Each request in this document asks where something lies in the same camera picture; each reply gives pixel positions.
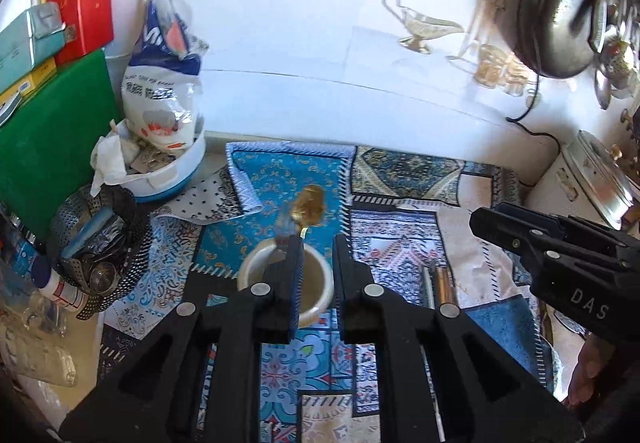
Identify black wok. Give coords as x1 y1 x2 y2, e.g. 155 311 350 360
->
516 0 609 80

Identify crumpled white tissue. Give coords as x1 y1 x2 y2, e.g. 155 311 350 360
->
90 132 142 197

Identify teal box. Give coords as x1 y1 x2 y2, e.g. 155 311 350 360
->
0 2 69 95

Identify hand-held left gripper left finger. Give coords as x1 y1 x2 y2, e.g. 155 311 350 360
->
57 235 306 443

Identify tea glasses wall sticker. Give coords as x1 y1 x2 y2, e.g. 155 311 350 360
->
446 0 532 97

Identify white appliance with steel lid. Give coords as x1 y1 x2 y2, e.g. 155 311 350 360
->
524 130 640 245

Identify person's right hand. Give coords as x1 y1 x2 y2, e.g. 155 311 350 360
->
566 337 607 407

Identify white plastic cutting board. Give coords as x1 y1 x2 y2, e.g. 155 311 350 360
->
95 0 152 60

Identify yellow box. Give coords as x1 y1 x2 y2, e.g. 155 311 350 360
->
0 56 59 125

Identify hanging kitchen utensils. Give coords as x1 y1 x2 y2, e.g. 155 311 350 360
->
591 0 640 112

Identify patterned patchwork tablecloth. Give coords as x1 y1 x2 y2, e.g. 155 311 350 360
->
97 140 591 443

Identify copper metal chopstick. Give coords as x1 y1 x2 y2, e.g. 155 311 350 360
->
433 266 458 310

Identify white cup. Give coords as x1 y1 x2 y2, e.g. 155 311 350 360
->
238 239 334 324

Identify clear glass jar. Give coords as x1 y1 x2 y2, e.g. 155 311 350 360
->
0 293 77 390

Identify green board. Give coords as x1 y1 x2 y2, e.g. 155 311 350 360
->
0 48 127 240

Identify gold lamp wall sticker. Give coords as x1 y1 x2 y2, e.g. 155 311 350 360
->
381 0 467 56

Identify black plastic bag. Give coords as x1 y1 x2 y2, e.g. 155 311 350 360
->
61 207 134 285

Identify black cable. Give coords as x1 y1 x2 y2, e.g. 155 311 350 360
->
504 72 562 160

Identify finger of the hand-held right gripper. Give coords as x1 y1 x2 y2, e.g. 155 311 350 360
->
494 202 627 250
469 206 567 275

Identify perforated metal steamer basket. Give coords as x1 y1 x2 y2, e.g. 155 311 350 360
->
49 183 154 322

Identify white bottle red label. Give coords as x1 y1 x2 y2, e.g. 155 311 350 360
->
29 253 84 312

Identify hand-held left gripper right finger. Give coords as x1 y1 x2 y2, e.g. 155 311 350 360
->
331 234 585 443

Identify gold spoon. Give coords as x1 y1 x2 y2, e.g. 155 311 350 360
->
276 183 327 245

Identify white blue bowl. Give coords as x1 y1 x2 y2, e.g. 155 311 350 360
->
99 117 207 204

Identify white printed plastic bag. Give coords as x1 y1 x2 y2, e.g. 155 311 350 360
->
121 0 211 150

